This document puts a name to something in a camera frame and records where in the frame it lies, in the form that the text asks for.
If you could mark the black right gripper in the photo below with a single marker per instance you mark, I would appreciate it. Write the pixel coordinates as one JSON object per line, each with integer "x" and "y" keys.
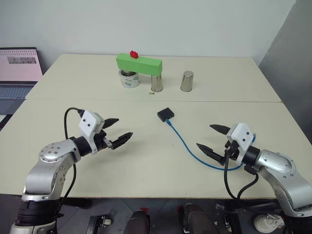
{"x": 231, "y": 150}

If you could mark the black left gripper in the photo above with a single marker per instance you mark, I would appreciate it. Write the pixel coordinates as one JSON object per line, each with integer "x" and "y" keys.
{"x": 101, "y": 142}

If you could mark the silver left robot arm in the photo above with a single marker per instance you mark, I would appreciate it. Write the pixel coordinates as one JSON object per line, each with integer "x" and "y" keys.
{"x": 48, "y": 168}

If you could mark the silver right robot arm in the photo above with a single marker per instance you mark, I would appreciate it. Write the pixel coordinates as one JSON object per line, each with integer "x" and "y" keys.
{"x": 280, "y": 165}

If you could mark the small black box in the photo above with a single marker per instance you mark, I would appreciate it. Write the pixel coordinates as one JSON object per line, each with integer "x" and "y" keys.
{"x": 165, "y": 112}

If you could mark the white paper cup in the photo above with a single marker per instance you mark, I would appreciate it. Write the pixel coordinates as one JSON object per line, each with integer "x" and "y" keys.
{"x": 130, "y": 81}

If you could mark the steel cup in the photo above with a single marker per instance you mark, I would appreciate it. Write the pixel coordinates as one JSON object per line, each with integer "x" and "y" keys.
{"x": 187, "y": 81}
{"x": 156, "y": 84}

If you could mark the green foam block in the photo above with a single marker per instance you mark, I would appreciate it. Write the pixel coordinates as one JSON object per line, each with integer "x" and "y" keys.
{"x": 139, "y": 64}

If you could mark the red toy brick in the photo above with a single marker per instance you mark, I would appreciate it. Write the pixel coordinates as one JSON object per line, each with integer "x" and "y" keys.
{"x": 133, "y": 54}

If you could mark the dark rounded shape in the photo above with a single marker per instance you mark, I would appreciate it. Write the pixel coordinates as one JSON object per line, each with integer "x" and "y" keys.
{"x": 139, "y": 223}
{"x": 195, "y": 219}

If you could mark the small red piece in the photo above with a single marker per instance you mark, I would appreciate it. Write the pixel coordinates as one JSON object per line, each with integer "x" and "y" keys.
{"x": 144, "y": 209}

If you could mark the white sneaker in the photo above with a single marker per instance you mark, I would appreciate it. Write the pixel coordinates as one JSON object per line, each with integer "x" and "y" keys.
{"x": 268, "y": 223}

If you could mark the grey laptop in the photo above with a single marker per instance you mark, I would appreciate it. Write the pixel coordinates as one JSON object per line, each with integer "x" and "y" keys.
{"x": 17, "y": 68}

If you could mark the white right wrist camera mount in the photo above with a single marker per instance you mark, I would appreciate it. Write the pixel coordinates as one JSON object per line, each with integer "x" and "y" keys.
{"x": 241, "y": 136}

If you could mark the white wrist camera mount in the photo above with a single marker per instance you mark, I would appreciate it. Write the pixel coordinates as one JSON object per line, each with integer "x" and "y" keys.
{"x": 89, "y": 122}
{"x": 241, "y": 136}

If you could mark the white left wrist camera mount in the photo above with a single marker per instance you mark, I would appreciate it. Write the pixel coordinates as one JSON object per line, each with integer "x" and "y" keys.
{"x": 89, "y": 122}

